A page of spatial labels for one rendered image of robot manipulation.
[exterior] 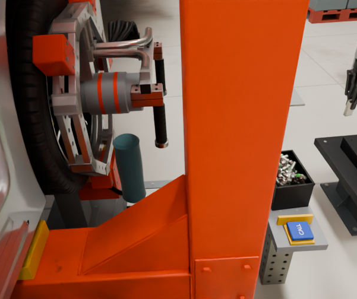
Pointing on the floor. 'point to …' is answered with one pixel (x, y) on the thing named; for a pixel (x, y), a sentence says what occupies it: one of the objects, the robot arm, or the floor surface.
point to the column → (273, 263)
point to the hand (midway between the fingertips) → (350, 107)
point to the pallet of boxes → (347, 7)
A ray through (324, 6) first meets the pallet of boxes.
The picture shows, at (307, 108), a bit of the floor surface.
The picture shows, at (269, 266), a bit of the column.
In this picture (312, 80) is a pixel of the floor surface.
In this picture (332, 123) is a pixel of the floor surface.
